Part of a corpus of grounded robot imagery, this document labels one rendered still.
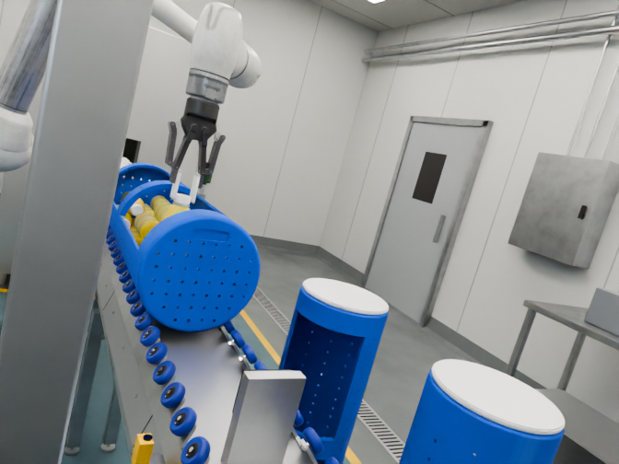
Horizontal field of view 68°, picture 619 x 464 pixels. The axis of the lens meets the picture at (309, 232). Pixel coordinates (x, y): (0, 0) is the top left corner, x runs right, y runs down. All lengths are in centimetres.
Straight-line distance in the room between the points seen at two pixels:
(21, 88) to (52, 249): 120
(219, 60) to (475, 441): 94
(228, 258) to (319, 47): 587
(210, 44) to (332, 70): 585
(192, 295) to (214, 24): 60
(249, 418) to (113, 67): 54
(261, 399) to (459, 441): 45
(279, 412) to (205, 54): 74
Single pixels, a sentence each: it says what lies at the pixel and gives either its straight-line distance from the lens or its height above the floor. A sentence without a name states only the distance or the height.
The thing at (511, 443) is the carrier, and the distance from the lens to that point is 103.
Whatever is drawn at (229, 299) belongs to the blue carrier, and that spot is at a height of 104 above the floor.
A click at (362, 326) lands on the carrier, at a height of 99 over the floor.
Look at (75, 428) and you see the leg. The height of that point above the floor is 12.
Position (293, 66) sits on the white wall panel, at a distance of 664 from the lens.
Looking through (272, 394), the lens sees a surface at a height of 106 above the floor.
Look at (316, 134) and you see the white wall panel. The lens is 680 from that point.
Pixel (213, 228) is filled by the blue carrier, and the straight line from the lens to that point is 106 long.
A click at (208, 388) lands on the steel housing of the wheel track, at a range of 99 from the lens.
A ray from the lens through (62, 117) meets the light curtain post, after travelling 39.
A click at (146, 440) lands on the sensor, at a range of 80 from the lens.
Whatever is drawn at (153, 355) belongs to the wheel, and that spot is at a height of 96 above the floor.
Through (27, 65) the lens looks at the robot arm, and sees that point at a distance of 157.
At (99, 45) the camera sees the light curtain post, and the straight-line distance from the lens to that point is 39.
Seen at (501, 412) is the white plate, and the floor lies 104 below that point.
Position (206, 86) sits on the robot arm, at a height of 151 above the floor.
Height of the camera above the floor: 141
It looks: 9 degrees down
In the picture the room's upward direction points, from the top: 15 degrees clockwise
